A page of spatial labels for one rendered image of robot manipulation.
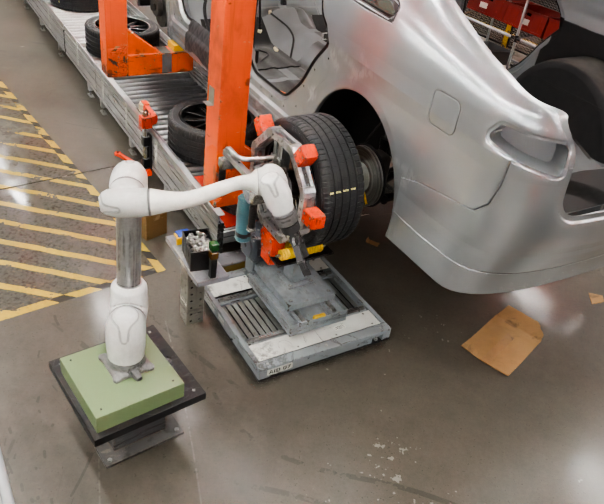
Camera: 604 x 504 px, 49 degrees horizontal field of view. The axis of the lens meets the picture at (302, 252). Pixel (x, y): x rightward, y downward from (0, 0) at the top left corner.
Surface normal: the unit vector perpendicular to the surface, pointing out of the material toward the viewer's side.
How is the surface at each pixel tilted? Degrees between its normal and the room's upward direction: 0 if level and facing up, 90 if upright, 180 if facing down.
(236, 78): 90
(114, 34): 90
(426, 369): 0
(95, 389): 1
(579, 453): 0
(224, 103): 90
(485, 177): 90
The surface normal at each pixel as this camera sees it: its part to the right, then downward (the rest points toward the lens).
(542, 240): 0.20, 0.66
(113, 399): 0.13, -0.82
